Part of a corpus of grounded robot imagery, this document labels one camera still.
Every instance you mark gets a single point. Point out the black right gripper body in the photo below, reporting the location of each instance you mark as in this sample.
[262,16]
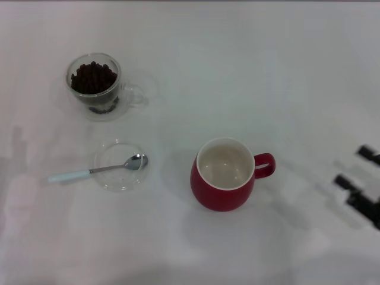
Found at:
[368,209]

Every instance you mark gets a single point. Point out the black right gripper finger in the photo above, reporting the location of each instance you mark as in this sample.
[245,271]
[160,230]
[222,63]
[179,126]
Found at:
[345,183]
[369,155]

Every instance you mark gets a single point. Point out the coffee beans pile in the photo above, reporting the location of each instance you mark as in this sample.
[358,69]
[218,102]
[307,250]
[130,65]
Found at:
[92,78]

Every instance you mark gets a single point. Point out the red ceramic mug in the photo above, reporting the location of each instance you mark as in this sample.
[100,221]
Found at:
[219,196]

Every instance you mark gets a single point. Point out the clear glass saucer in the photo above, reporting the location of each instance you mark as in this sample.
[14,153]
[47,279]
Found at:
[118,181]

